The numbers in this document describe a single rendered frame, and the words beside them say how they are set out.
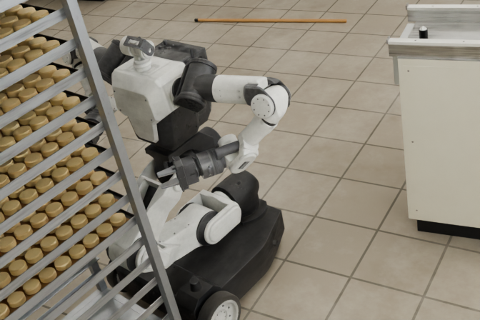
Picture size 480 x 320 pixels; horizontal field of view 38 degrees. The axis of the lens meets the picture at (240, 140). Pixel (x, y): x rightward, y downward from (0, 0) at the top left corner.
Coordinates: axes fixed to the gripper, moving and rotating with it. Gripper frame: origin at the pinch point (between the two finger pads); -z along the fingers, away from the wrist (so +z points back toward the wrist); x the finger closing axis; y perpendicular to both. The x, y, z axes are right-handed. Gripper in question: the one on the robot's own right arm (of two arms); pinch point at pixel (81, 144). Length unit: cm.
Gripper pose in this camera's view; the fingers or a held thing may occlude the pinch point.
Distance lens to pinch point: 262.7
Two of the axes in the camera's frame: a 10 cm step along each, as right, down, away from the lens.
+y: 9.7, -0.5, -2.5
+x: -1.8, -8.3, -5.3
